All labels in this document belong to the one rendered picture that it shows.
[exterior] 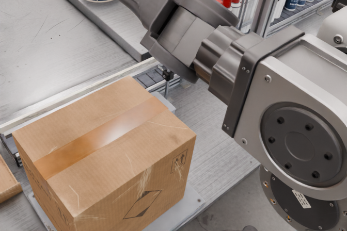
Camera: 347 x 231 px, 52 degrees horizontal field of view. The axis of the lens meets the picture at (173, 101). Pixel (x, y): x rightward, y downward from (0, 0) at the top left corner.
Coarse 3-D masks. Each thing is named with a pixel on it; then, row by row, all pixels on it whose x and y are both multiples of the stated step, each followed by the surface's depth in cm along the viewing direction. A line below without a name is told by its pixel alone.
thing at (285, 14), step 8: (320, 0) 174; (296, 8) 166; (304, 8) 167; (280, 16) 160; (288, 16) 160; (272, 24) 155; (248, 32) 149; (152, 72) 126; (160, 72) 126; (136, 80) 122; (144, 80) 123; (152, 80) 123; (160, 80) 123; (8, 144) 99; (16, 152) 98
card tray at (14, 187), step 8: (0, 160) 101; (0, 168) 99; (8, 168) 99; (0, 176) 97; (8, 176) 98; (0, 184) 96; (8, 184) 96; (16, 184) 92; (0, 192) 90; (8, 192) 92; (16, 192) 94; (0, 200) 92
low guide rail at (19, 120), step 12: (144, 60) 125; (156, 60) 127; (120, 72) 119; (132, 72) 122; (96, 84) 114; (72, 96) 110; (48, 108) 106; (12, 120) 101; (24, 120) 103; (0, 132) 100
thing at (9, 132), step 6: (246, 24) 139; (150, 66) 116; (156, 66) 116; (138, 72) 113; (144, 72) 114; (96, 90) 106; (84, 96) 103; (72, 102) 102; (18, 126) 94; (6, 132) 92; (6, 138) 92
